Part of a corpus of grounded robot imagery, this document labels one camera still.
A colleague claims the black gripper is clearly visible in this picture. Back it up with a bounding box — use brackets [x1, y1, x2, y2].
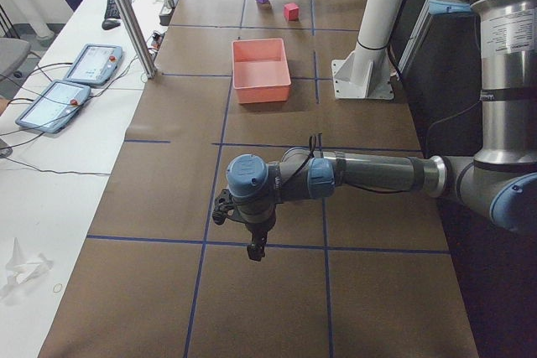
[245, 211, 275, 260]

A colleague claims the pink foam cube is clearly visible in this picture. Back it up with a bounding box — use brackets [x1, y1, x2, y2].
[284, 3, 300, 22]

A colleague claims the pink plastic bin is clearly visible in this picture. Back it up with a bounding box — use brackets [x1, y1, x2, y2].
[232, 38, 291, 105]

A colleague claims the black computer mouse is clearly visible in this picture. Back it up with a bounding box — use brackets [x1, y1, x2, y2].
[102, 18, 121, 31]

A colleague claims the far teach pendant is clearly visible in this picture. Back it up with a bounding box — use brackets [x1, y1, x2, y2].
[64, 44, 123, 86]

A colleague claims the teach pendant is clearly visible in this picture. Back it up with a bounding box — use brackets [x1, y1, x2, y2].
[64, 44, 123, 86]
[15, 80, 91, 133]

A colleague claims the crumpled white paper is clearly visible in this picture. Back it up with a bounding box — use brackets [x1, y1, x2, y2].
[1, 237, 54, 299]

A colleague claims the near teach pendant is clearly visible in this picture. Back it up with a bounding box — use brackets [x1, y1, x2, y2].
[15, 80, 91, 133]

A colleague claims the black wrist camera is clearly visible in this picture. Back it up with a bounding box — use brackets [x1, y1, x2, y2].
[211, 189, 235, 226]

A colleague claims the white mounting post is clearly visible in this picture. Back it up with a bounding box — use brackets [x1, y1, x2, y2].
[331, 0, 403, 100]

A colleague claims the aluminium frame post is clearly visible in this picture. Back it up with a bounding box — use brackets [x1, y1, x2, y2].
[114, 0, 157, 79]

